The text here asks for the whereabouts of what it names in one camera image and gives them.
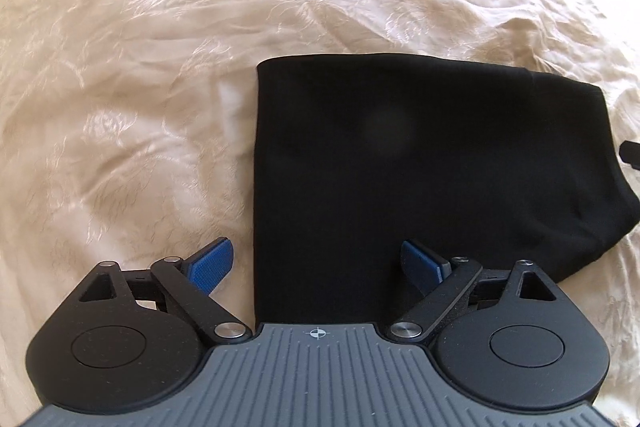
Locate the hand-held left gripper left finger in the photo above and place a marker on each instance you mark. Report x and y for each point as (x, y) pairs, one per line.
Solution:
(212, 261)

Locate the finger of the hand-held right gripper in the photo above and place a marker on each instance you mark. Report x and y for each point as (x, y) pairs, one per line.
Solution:
(631, 153)

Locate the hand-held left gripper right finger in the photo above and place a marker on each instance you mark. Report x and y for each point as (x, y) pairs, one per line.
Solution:
(424, 268)

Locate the black pants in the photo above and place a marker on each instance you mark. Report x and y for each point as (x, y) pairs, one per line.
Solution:
(400, 157)

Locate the cream satin bedspread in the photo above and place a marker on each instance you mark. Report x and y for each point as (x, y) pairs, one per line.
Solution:
(125, 82)

